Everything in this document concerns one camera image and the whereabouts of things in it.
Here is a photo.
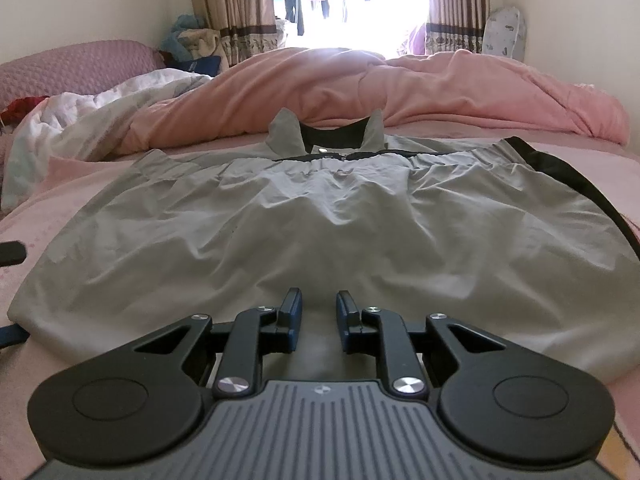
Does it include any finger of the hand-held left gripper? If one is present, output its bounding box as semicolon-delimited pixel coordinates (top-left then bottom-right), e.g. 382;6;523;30
0;242;27;267
0;324;32;349

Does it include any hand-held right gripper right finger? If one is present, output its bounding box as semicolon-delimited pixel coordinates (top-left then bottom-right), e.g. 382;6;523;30
336;290;506;401

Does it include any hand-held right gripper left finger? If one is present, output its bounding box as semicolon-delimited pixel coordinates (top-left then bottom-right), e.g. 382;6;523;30
135;287;304;401

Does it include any grey and black jacket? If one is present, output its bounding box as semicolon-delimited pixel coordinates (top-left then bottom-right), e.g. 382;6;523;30
7;109;640;386

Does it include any clothes heap by curtain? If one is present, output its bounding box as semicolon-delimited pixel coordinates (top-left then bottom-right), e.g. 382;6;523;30
160;14;206;61

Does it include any pink printed bed sheet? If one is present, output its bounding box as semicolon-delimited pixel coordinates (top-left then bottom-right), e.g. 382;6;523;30
0;125;640;461

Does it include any dark red cloth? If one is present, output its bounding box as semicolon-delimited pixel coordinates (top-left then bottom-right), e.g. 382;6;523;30
0;96;38;117

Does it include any white quilt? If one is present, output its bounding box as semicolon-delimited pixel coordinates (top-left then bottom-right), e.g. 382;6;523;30
0;71;213;211

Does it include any pink quilted headboard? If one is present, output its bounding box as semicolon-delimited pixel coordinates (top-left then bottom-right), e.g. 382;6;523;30
0;40;166;108

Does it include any pink quilt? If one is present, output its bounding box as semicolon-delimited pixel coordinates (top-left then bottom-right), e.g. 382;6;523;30
120;47;631;153

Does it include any dark blue bag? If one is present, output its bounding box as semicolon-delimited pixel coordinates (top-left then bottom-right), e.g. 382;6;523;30
177;55;221;78

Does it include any beige cloth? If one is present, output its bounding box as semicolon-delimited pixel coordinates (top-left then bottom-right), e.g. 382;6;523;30
180;27;223;66

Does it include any purple cloth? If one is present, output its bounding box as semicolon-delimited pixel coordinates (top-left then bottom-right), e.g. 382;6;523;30
397;22;428;56

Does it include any striped brown curtain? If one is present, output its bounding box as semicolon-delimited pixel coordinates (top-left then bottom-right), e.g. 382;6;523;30
185;0;278;66
424;0;488;54

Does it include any white patterned ironing board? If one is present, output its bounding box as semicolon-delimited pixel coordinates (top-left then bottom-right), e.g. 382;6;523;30
482;7;528;61

